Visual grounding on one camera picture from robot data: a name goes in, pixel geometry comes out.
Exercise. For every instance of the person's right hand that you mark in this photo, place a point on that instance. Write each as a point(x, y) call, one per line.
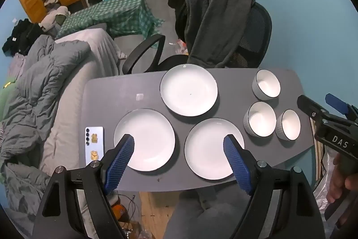
point(337, 183)

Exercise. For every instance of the black clothes pile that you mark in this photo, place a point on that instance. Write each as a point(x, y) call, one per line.
point(19, 37)

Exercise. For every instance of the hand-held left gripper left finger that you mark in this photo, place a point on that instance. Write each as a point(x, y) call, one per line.
point(120, 163)

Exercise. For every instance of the bed with grey sheet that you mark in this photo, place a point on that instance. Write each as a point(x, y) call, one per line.
point(72, 104)

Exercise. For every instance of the green pillow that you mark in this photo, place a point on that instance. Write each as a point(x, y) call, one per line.
point(7, 99)

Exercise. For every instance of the crumpled plastic wrapper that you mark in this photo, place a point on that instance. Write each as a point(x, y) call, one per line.
point(181, 45)

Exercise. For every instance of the white smartphone with stickers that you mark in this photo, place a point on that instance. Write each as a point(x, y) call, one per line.
point(95, 132)

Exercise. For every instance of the white bowl ribbed grey outside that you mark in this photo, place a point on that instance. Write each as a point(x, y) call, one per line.
point(261, 122)
point(267, 86)
point(290, 125)

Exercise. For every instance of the black mesh office chair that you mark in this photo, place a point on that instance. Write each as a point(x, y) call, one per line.
point(257, 31)

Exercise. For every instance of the beige clothes pile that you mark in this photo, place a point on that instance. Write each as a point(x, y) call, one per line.
point(54, 16)

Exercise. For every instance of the grey quilted duvet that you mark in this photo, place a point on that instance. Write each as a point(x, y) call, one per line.
point(36, 93)

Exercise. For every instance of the dark grey fleece robe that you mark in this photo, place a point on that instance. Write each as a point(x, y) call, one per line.
point(212, 20)

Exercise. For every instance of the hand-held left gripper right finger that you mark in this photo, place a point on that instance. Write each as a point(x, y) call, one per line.
point(237, 163)

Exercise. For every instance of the orange round object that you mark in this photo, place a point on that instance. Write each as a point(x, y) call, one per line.
point(118, 212)

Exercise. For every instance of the green checked tablecloth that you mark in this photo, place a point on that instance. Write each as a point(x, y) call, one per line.
point(112, 12)

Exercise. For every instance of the wooden frame strip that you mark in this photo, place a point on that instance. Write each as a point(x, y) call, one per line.
point(318, 160)

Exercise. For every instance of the light grey blanket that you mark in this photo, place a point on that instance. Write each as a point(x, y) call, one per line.
point(98, 45)

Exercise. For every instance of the clear plastic bag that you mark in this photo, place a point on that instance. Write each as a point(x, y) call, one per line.
point(321, 191)

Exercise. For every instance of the white plate black rim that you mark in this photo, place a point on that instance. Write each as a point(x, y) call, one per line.
point(207, 149)
point(151, 138)
point(188, 90)

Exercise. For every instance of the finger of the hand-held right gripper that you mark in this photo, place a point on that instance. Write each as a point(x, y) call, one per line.
point(337, 103)
point(310, 107)

